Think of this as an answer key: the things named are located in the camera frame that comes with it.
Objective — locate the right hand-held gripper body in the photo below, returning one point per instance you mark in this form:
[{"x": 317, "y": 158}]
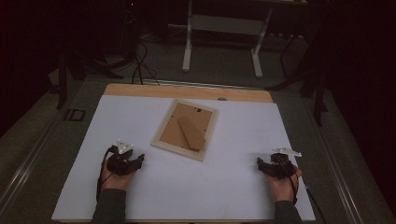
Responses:
[{"x": 280, "y": 169}]

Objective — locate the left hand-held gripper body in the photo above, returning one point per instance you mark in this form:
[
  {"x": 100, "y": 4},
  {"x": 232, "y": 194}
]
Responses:
[{"x": 120, "y": 163}]

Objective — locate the light wooden photo frame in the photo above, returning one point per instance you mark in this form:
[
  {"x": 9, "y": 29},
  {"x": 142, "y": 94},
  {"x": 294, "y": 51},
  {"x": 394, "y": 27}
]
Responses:
[{"x": 177, "y": 149}]

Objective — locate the brown frame backing board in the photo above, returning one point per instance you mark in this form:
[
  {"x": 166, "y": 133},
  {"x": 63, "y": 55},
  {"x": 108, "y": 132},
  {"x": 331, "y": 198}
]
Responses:
[{"x": 174, "y": 130}]

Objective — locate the person's left hand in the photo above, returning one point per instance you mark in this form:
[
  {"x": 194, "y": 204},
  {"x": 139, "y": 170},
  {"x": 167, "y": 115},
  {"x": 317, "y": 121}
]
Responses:
[{"x": 115, "y": 182}]

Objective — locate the person's right hand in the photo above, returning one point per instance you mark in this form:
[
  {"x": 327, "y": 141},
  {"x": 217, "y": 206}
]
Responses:
[{"x": 283, "y": 191}]

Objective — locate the white table cover sheet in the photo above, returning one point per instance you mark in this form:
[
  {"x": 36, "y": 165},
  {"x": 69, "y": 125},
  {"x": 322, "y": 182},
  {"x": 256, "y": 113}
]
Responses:
[{"x": 186, "y": 193}]

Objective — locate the black floor plate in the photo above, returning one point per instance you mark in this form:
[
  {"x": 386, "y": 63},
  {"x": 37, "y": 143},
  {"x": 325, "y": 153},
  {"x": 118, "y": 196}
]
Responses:
[{"x": 66, "y": 115}]

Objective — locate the black metal stand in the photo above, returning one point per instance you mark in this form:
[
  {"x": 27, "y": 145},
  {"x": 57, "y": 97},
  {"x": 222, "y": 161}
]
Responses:
[
  {"x": 62, "y": 87},
  {"x": 319, "y": 102}
]

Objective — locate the metal floor rail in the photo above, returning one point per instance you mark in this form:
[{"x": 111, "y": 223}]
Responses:
[
  {"x": 25, "y": 165},
  {"x": 339, "y": 174}
]

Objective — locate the silver rail behind table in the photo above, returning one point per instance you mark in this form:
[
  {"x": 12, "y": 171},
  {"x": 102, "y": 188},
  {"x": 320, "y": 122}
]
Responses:
[{"x": 186, "y": 84}]

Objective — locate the white metal desk frame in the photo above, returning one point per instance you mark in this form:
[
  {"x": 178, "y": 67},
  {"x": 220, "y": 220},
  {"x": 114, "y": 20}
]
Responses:
[{"x": 186, "y": 46}]

